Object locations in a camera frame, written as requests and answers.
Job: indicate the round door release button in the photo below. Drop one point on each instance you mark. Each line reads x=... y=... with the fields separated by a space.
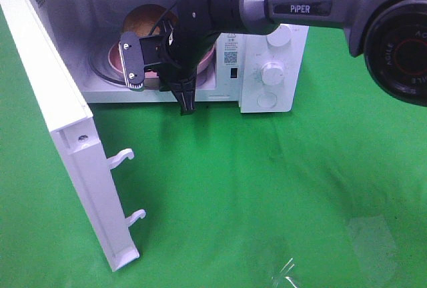
x=267 y=100

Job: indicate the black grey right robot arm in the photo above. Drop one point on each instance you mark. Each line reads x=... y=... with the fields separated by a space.
x=390 y=34

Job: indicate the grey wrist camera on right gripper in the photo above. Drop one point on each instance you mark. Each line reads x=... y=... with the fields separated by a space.
x=132 y=60

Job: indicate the burger with lettuce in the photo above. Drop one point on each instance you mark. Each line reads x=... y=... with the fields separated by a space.
x=141 y=19

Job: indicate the pink round plate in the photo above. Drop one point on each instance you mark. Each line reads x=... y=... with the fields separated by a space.
x=115 y=61

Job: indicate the white microwave oven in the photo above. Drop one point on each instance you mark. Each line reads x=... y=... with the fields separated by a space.
x=78 y=28

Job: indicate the white warning label sticker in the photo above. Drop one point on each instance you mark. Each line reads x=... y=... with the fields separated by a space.
x=230 y=49

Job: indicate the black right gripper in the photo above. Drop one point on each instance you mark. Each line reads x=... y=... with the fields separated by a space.
x=176 y=52

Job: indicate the white microwave knob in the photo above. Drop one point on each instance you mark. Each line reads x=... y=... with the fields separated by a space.
x=280 y=37
x=272 y=73

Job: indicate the white microwave door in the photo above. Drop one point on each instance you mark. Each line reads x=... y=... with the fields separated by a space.
x=70 y=123

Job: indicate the clear tape patch on table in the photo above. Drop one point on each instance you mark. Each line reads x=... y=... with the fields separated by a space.
x=283 y=278

